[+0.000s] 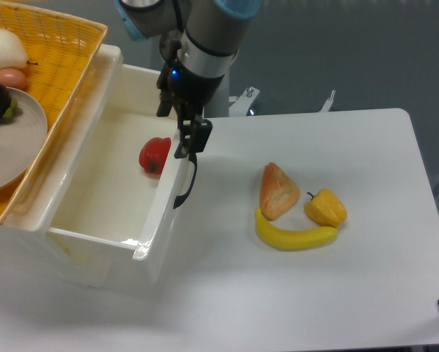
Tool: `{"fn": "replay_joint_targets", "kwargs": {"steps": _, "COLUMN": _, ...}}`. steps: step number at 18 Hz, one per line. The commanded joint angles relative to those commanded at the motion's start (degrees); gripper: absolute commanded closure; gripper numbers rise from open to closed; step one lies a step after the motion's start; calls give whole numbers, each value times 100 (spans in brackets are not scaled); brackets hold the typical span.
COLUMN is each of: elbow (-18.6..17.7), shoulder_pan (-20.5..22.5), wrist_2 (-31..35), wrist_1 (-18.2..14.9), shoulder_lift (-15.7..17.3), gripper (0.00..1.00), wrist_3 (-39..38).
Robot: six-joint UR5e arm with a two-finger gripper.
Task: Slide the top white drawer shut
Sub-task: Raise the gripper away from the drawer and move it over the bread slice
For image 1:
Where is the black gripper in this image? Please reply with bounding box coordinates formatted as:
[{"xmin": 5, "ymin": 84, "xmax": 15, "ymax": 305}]
[{"xmin": 156, "ymin": 40, "xmax": 224, "ymax": 158}]

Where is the white drawer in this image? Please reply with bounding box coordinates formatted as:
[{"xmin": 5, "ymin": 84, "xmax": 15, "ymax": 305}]
[{"xmin": 48, "ymin": 65, "xmax": 192, "ymax": 288}]

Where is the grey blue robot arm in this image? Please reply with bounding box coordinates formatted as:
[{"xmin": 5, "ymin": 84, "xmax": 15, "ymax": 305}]
[{"xmin": 115, "ymin": 1, "xmax": 262, "ymax": 158}]

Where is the white drawer cabinet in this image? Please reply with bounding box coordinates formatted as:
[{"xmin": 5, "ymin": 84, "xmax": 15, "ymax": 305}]
[{"xmin": 0, "ymin": 45, "xmax": 123, "ymax": 287}]

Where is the red bell pepper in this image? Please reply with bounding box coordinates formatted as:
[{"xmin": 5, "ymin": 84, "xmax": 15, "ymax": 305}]
[{"xmin": 139, "ymin": 137, "xmax": 171, "ymax": 175}]

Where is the orange bread piece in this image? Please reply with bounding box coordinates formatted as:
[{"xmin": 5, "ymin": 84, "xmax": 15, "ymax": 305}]
[{"xmin": 259, "ymin": 162, "xmax": 301, "ymax": 221}]

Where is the yellow wicker basket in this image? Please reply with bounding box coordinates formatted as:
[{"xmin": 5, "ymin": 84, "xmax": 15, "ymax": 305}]
[{"xmin": 0, "ymin": 1, "xmax": 108, "ymax": 224}]

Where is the yellow banana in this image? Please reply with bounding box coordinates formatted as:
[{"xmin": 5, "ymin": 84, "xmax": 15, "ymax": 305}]
[{"xmin": 255, "ymin": 208, "xmax": 338, "ymax": 251}]

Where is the grey round plate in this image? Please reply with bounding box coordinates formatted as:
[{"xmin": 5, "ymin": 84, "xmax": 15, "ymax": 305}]
[{"xmin": 0, "ymin": 88, "xmax": 48, "ymax": 189}]

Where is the yellow bell pepper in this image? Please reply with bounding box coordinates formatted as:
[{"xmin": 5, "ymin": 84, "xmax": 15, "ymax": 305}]
[{"xmin": 303, "ymin": 188, "xmax": 347, "ymax": 227}]

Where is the pink peach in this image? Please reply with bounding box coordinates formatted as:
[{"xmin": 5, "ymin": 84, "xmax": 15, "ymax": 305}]
[{"xmin": 0, "ymin": 68, "xmax": 28, "ymax": 91}]

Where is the white pear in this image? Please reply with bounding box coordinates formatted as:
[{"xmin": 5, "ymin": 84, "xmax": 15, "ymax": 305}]
[{"xmin": 0, "ymin": 29, "xmax": 38, "ymax": 70}]

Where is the white table bracket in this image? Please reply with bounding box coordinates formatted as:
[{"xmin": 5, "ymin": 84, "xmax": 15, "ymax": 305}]
[{"xmin": 229, "ymin": 87, "xmax": 261, "ymax": 117}]

